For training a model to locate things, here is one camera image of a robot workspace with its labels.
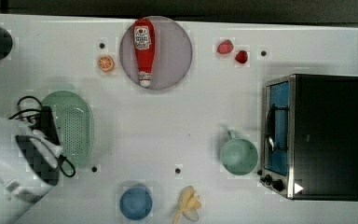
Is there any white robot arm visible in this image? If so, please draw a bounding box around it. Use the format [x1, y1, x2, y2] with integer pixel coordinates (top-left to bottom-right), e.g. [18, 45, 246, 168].
[0, 106, 62, 224]

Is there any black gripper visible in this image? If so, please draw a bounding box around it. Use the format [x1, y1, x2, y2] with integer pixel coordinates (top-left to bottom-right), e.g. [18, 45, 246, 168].
[32, 105, 61, 146]

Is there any plush peeled banana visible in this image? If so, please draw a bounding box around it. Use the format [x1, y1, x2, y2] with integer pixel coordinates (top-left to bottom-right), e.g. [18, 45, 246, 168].
[172, 186, 201, 224]

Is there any black toaster oven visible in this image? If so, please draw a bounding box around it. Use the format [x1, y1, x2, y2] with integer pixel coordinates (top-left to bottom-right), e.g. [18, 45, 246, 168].
[258, 74, 358, 202]

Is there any blue cup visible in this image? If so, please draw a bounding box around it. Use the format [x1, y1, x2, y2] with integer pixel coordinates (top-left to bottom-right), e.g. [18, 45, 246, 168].
[119, 186, 153, 220]

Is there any green oval strainer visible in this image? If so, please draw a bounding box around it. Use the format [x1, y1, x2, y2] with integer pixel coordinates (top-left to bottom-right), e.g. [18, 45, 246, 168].
[42, 91, 94, 167]

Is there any orange slice toy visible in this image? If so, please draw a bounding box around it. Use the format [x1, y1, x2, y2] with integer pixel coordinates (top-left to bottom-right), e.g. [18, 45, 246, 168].
[98, 56, 115, 73]

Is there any red plush ketchup bottle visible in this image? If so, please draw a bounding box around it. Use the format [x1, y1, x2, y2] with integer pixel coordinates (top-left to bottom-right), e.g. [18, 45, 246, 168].
[132, 19, 155, 88]

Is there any dark red plush strawberry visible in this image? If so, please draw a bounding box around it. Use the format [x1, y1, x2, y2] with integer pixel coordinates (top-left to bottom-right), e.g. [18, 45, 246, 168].
[235, 50, 248, 63]

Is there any light red plush strawberry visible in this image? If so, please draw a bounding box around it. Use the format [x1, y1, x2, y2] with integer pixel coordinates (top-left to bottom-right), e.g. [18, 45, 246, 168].
[217, 39, 234, 54]

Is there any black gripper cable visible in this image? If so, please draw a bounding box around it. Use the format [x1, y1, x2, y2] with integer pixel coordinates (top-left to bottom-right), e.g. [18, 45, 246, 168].
[8, 95, 76, 178]

